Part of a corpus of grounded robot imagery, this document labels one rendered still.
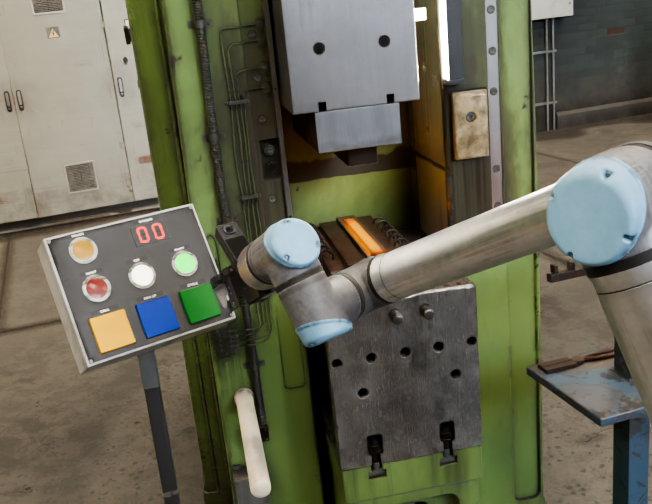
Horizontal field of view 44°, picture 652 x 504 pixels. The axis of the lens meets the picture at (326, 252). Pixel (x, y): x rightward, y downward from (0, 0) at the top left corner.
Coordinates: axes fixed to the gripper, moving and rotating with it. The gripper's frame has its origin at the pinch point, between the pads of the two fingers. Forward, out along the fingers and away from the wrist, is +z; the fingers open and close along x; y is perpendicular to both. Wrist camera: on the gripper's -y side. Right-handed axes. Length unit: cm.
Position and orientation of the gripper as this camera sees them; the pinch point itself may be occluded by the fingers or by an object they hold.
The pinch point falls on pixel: (218, 285)
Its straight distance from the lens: 167.6
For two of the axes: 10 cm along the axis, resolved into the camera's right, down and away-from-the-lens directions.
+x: 8.2, -2.5, 5.2
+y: 3.6, 9.2, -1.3
